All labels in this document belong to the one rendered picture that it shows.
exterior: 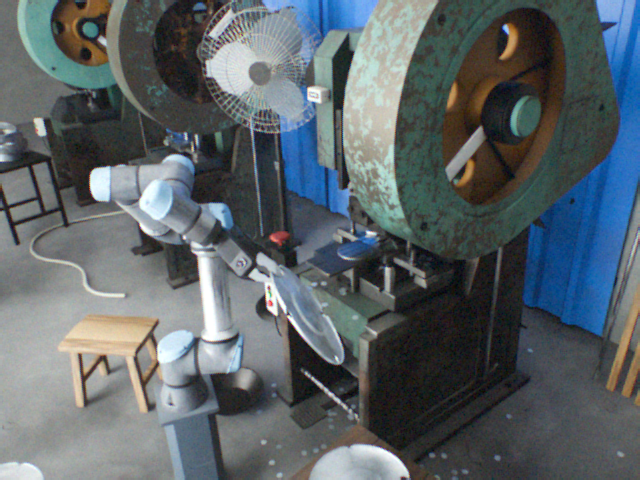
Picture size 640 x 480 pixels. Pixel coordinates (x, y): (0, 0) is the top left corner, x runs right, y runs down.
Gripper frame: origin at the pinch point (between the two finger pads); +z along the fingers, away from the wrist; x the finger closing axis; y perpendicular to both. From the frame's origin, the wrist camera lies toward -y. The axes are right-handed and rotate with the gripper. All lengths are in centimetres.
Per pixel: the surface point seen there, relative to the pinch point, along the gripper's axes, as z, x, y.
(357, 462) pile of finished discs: 60, 33, -4
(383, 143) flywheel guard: -1.3, -40.1, -0.4
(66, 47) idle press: -55, 30, 344
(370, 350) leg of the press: 56, 8, 20
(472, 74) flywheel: 14, -69, 14
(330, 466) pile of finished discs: 54, 38, -2
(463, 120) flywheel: 21, -60, 13
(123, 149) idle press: 21, 74, 368
